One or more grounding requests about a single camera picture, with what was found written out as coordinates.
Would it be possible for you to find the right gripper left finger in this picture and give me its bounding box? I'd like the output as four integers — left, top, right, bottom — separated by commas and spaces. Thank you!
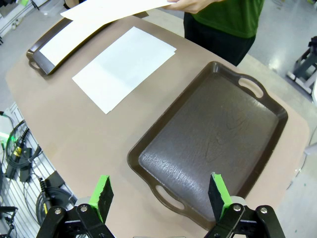
36, 175, 115, 238

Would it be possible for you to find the person in green t-shirt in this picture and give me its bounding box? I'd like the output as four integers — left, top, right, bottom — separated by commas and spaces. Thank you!
183, 0, 265, 67

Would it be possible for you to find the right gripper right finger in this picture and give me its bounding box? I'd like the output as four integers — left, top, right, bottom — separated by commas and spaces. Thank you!
203, 172, 286, 238

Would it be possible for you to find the white A4 paper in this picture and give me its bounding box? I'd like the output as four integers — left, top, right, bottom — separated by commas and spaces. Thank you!
39, 17, 118, 67
60, 0, 183, 22
71, 26, 178, 115

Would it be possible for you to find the brown plastic serving tray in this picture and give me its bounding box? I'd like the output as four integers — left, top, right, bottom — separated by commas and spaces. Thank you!
126, 60, 289, 230
26, 11, 149, 76

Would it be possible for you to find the black adapter with cables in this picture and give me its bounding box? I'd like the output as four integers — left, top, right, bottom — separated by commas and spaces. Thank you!
4, 120, 43, 184

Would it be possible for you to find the person's left hand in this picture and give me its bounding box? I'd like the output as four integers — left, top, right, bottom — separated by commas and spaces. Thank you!
162, 0, 211, 15

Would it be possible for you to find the black power adapter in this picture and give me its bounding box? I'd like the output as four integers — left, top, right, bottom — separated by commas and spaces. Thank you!
46, 171, 66, 191

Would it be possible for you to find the black step stool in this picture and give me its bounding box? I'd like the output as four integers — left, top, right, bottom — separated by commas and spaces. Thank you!
287, 47, 317, 95

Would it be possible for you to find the grey slotted metal base plate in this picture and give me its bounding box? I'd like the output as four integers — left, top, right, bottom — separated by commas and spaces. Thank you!
0, 101, 80, 238

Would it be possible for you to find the black coiled cable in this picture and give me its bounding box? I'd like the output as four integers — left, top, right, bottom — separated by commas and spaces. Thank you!
36, 177, 77, 221

